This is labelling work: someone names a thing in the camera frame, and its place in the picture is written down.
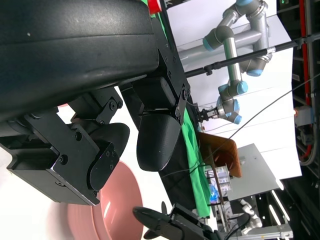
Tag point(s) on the red cylindrical object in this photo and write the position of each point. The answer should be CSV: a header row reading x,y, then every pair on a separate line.
x,y
153,6

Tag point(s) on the brown wooden chair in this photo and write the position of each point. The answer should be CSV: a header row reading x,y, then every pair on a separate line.
x,y
225,150

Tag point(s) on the black backdrop cloth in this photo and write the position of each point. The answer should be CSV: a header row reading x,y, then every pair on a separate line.
x,y
180,180

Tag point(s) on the gray industrial robot arm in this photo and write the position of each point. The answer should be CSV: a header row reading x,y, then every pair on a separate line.
x,y
231,50

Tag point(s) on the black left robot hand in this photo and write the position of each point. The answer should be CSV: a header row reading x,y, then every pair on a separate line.
x,y
75,50

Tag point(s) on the gray electrical box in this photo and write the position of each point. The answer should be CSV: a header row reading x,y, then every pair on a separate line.
x,y
303,116

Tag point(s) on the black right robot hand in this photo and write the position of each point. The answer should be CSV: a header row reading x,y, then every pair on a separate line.
x,y
175,227

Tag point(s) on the black backdrop pole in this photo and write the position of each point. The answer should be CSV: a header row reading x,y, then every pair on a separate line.
x,y
250,56

